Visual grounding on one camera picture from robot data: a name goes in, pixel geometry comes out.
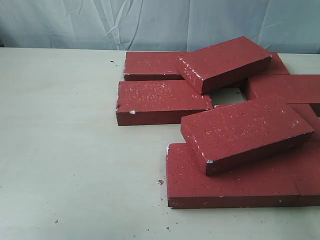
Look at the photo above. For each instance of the red brick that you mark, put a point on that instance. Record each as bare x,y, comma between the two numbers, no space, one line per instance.
158,102
233,135
267,183
151,66
222,64
295,88
304,167
276,66

